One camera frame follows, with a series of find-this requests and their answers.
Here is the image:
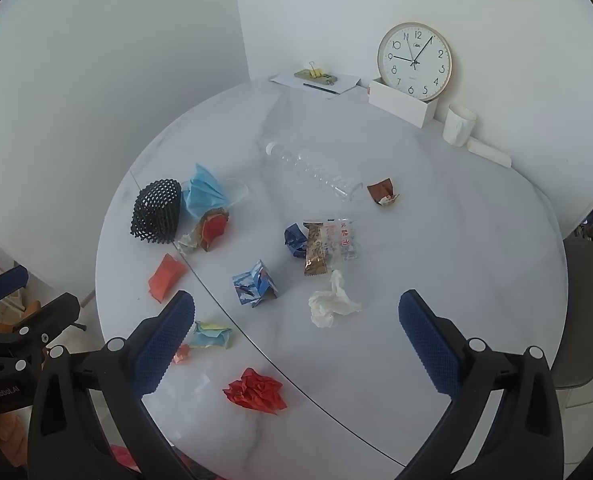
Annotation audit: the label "white rectangular box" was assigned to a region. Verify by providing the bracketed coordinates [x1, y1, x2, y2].
[367, 78, 441, 128]

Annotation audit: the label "black foam mesh net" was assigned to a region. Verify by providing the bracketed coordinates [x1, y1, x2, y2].
[130, 178, 182, 245]

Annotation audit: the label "crumpled red paper ball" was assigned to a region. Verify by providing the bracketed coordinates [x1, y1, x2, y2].
[222, 367, 288, 416]

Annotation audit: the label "crushed blue printed carton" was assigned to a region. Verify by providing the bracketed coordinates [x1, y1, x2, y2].
[232, 259, 278, 309]

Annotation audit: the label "orange cloth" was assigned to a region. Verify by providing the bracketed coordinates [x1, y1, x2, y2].
[0, 407, 31, 466]

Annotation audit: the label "yellow and blue crumpled paper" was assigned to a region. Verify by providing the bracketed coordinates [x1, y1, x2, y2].
[187, 321, 234, 350]

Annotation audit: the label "round wall clock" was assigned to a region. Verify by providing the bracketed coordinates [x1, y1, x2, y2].
[377, 22, 454, 102]

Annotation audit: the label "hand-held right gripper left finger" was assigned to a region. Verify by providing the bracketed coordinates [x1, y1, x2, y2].
[28, 290, 197, 480]

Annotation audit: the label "grey chair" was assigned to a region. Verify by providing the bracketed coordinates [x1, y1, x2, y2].
[551, 235, 593, 391]

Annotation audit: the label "white cup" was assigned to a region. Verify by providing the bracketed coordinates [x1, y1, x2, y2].
[443, 103, 477, 147]

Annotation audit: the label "olive green flat pad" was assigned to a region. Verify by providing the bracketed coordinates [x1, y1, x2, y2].
[293, 69, 338, 86]

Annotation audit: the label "crumpled brown wrapper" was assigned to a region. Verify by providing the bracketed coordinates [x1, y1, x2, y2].
[367, 177, 401, 208]

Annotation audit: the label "crumpled clear plastic wrapper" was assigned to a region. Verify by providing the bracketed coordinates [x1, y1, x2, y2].
[175, 227, 202, 256]

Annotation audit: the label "clear plastic bottle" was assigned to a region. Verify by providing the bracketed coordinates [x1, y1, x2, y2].
[265, 141, 363, 203]

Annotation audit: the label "pink cloth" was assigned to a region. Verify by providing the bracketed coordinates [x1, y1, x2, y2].
[110, 447, 143, 477]

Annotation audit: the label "clear snack packet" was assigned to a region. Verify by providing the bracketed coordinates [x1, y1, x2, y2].
[303, 218, 360, 277]

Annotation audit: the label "blue face mask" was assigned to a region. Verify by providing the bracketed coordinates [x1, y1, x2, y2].
[181, 163, 251, 220]

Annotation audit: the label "crumpled white tissue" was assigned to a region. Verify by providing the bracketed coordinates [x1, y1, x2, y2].
[308, 269, 363, 329]

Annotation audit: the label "crumpled blue foil wrapper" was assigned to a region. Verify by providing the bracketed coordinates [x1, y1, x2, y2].
[283, 222, 309, 260]

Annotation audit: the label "flat red paper piece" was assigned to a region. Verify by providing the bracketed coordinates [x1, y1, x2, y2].
[148, 253, 188, 304]

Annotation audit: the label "torn brown cardboard piece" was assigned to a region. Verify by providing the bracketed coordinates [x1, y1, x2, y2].
[196, 208, 230, 252]

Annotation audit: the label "white paper sheets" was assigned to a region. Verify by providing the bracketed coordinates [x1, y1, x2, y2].
[269, 71, 362, 96]

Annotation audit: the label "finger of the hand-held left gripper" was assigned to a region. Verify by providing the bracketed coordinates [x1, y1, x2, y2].
[0, 292, 81, 357]
[0, 265, 30, 318]

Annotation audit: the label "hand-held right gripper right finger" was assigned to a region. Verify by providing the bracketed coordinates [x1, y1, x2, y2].
[398, 289, 565, 480]

